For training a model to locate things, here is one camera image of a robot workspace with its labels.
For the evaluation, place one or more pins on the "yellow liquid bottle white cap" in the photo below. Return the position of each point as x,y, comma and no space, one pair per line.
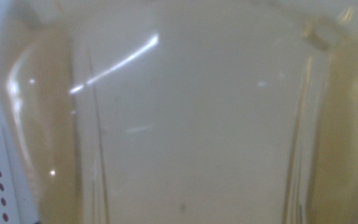
182,124

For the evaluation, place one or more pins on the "white perforated plastic basket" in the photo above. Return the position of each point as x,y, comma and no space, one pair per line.
11,186

